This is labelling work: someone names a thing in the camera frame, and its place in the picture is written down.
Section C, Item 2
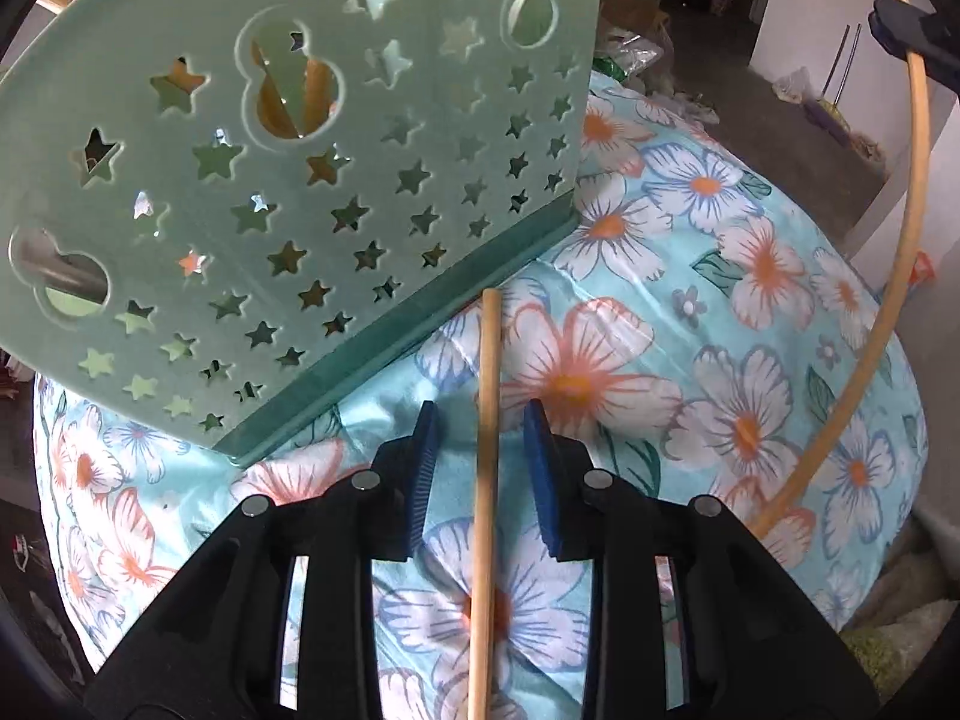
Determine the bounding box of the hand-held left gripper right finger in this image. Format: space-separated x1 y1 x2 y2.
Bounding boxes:
523 400 880 720

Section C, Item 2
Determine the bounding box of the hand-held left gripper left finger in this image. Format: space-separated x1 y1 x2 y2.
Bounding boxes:
84 400 441 720

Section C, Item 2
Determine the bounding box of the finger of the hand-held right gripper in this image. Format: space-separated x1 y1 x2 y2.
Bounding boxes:
868 0 960 97

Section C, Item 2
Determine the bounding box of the green star-cut utensil holder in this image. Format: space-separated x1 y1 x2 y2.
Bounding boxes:
0 0 606 471

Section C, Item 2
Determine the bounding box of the metal spoon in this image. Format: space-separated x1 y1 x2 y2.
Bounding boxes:
13 240 107 302

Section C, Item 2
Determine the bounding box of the floral blue blanket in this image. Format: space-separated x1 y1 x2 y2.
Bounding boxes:
34 71 929 720

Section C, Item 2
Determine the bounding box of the cardboard box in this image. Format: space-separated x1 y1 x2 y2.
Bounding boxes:
598 0 670 37

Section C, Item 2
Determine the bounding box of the clear plastic bag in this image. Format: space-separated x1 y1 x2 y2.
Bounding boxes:
595 25 667 82

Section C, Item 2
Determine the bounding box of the green shaggy rug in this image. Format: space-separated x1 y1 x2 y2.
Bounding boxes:
838 598 942 695

